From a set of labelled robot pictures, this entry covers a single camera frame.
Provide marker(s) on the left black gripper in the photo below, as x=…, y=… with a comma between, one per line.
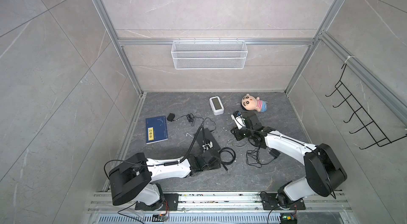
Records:
x=219, y=165

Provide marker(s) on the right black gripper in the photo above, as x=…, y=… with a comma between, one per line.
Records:
x=237, y=134

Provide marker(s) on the black adapter with thin cord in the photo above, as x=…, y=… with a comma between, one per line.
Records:
x=191, y=119

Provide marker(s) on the black perforated box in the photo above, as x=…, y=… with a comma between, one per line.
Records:
x=206, y=136

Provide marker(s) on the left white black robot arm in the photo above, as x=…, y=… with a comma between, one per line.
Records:
x=136, y=177

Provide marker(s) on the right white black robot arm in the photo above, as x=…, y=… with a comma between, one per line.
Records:
x=323, y=171

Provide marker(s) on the cartoon boy plush doll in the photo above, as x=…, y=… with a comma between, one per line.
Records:
x=250, y=103

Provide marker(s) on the white digital clock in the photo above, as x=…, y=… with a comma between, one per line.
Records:
x=216, y=105

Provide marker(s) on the blue booklet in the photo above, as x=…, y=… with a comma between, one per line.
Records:
x=156, y=129

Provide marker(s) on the aluminium mounting rail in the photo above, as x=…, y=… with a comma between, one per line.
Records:
x=243, y=201

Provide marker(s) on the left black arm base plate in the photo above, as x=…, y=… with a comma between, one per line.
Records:
x=168, y=201

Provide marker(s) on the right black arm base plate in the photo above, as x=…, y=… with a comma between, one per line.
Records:
x=280, y=202

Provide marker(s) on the white wire mesh basket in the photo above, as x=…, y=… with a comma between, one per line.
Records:
x=201, y=55

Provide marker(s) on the black wire hook rack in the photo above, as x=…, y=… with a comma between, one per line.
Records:
x=358, y=111

